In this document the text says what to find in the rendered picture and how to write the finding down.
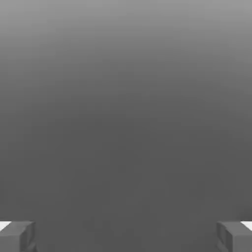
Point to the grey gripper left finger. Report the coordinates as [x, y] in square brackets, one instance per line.
[13, 237]

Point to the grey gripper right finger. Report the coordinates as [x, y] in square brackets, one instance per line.
[237, 238]

